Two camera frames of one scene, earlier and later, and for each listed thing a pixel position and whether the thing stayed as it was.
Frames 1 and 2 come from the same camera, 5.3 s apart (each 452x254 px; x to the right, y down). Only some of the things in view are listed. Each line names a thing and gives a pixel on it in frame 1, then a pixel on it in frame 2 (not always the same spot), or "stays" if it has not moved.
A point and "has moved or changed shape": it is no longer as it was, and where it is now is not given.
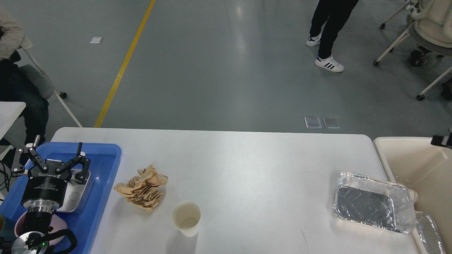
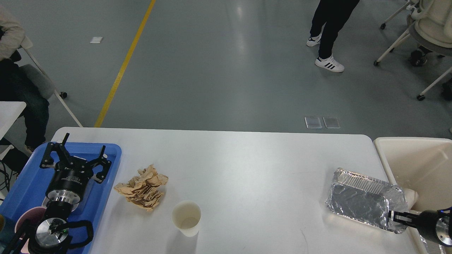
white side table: [9, 112] stays
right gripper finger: [442, 140] to [401, 215]
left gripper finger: [18, 169] to [59, 150]
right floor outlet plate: [331, 122] stays
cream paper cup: [186, 216] stays
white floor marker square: [96, 40] stays
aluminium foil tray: [385, 205] has moved or changed shape
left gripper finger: [81, 175] to [101, 160]
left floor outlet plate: [313, 122] stays
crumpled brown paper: [143, 190] stays
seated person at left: [16, 85] stays
